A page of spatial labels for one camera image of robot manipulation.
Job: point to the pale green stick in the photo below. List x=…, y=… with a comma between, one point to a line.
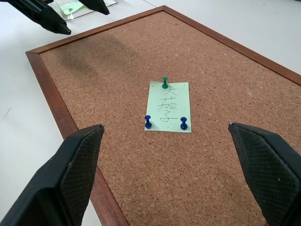
x=155, y=103

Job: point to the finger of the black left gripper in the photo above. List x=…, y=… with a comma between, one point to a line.
x=95, y=5
x=42, y=16

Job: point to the wood-framed cork board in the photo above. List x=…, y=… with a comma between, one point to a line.
x=141, y=58

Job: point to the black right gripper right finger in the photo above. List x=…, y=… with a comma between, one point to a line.
x=270, y=169

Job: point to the blue push pin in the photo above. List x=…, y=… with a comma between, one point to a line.
x=183, y=124
x=148, y=123

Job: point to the green push pin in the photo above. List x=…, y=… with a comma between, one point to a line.
x=165, y=83

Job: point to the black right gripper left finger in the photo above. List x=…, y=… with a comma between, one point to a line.
x=47, y=179

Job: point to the clear acrylic tray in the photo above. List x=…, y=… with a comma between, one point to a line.
x=70, y=17

